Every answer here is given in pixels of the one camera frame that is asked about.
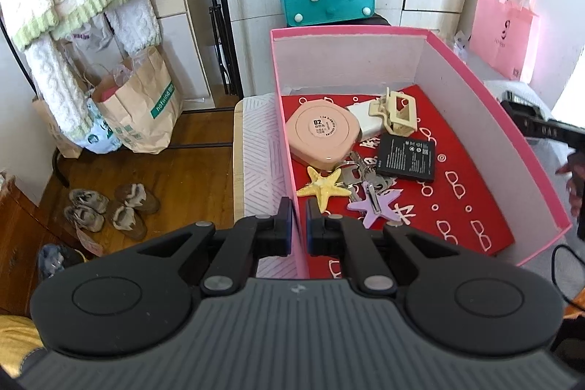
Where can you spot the translucent plastic bag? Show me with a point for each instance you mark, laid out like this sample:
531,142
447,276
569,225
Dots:
89,42

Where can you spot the plain brown paper bag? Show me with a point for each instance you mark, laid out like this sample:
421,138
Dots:
50,129

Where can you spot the white charger plug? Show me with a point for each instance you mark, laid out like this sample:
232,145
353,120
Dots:
365,118

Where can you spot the blue cloth item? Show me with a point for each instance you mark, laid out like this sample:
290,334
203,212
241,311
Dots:
57,262

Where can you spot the white patterned mat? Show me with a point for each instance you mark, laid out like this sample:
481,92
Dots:
260,152

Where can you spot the white fleece pajama pants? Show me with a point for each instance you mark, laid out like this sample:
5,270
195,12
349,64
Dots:
52,88

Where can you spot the black phone battery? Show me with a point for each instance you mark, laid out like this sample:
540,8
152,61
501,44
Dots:
406,154

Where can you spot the pink cardboard box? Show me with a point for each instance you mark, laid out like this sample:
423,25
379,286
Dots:
480,97

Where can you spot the black tripod stand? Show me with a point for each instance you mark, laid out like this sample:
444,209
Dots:
219,6

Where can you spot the pink round compact case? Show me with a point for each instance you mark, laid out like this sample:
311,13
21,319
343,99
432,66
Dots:
320,132

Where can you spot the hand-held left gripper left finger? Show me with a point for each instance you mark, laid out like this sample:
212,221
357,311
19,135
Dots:
286,228

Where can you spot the purple starfish hair clip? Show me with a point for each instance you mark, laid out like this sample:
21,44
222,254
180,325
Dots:
381,212

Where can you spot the silver keys bunch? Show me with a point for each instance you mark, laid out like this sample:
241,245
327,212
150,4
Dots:
354,176

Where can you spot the yellow cloth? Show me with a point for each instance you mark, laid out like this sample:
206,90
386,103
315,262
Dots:
18,344

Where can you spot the pink shopping bag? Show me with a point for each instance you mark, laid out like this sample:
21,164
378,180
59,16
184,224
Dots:
502,33

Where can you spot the person's right hand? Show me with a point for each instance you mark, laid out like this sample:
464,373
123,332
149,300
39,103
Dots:
576,184

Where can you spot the beige hair claw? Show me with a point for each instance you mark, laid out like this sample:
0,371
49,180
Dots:
386,118

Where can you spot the brown fleece shoe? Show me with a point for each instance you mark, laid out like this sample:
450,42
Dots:
125,221
137,198

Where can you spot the wooden cabinet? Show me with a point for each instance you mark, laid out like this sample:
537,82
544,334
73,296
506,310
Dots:
18,244

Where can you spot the brown paper bag green label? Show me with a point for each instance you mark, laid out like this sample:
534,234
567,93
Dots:
141,111

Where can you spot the white green plastic bag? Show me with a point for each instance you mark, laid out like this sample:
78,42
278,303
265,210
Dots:
98,134

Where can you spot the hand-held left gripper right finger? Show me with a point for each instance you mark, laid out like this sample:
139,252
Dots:
311,230

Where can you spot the yellow starfish ornament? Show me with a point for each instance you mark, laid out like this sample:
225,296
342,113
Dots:
322,189

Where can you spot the pink paper tag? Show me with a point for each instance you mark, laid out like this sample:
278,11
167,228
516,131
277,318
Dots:
90,241

